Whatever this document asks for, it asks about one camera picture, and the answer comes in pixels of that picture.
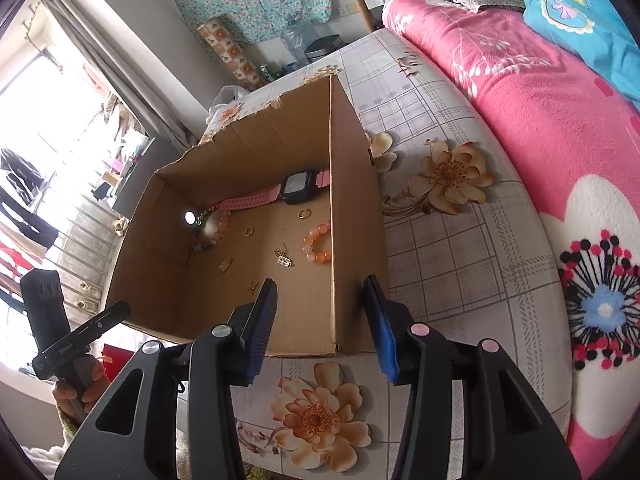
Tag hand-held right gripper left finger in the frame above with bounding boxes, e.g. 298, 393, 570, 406
55, 278, 278, 480

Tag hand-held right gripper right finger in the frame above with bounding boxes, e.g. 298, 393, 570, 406
362, 275, 581, 480

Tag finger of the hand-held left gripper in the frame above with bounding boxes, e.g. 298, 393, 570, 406
69, 301, 132, 350

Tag multicolour bead bracelet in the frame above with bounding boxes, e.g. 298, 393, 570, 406
187, 202, 233, 256

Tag pink bead bracelet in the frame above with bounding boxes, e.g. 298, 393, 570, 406
300, 220, 335, 266

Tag pink strap digital watch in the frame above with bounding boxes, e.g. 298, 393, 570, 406
220, 169, 333, 213

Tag brown cardboard box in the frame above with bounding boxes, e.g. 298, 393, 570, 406
105, 74, 391, 358

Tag person's left hand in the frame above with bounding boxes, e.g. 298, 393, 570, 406
52, 354, 111, 423

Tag red gift bag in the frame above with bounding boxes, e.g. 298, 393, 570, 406
100, 344, 136, 376

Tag metal railing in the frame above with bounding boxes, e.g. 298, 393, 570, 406
50, 200, 126, 326

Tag floral tablecloth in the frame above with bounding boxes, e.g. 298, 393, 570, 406
200, 27, 573, 480

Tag hanging dark clothes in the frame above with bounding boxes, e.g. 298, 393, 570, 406
0, 147, 61, 261

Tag white fluffy cloth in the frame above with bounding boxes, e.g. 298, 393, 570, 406
20, 440, 71, 480

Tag dark grey panel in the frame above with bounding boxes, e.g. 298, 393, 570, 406
112, 135, 157, 211

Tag white plastic bag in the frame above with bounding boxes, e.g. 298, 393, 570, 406
207, 86, 248, 123

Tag grey curtain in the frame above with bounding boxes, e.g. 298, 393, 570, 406
37, 0, 201, 150

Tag orange patterned box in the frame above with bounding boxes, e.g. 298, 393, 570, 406
197, 17, 266, 88

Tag pink floral blanket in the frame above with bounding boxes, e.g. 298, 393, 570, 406
382, 0, 640, 466

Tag turquoise garment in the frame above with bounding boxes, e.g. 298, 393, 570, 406
523, 0, 640, 91

